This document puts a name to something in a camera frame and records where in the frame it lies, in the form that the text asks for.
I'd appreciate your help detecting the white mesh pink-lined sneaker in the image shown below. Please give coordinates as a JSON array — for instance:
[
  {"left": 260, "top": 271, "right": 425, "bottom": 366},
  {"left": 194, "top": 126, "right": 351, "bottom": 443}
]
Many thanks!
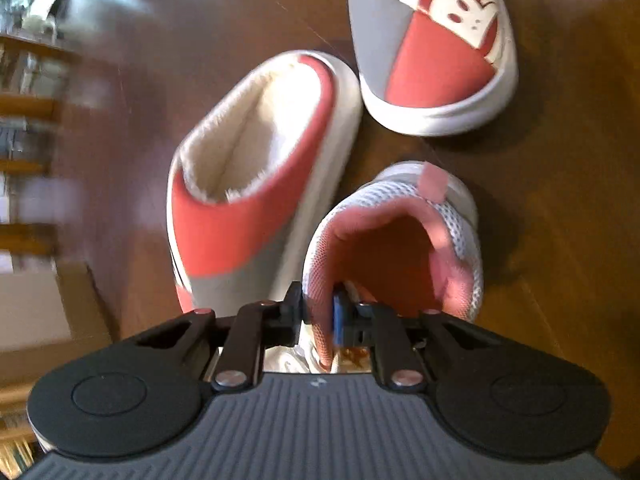
[{"left": 272, "top": 161, "right": 485, "bottom": 376}]

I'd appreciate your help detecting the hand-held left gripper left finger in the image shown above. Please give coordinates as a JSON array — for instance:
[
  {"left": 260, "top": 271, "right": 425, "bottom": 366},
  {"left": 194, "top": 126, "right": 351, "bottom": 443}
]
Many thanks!
[{"left": 117, "top": 282, "right": 306, "bottom": 392}]

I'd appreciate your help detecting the wooden bookshelf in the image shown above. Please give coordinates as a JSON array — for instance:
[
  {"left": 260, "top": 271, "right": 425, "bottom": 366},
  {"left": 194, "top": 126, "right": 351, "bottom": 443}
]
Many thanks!
[{"left": 0, "top": 30, "right": 71, "bottom": 271}]

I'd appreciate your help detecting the light brown box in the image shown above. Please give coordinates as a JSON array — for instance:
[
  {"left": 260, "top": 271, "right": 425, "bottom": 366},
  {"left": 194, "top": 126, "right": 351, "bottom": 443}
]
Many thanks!
[{"left": 0, "top": 260, "right": 122, "bottom": 401}]

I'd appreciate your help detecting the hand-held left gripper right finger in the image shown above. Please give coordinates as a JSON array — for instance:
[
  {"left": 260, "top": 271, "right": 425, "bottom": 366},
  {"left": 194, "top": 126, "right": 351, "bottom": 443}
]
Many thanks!
[{"left": 332, "top": 284, "right": 522, "bottom": 392}]

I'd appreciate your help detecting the red grey plush slipper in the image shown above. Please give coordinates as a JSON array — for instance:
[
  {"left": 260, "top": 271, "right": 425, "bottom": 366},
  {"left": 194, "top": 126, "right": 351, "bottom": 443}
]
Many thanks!
[
  {"left": 166, "top": 50, "right": 363, "bottom": 318},
  {"left": 346, "top": 0, "right": 519, "bottom": 137}
]

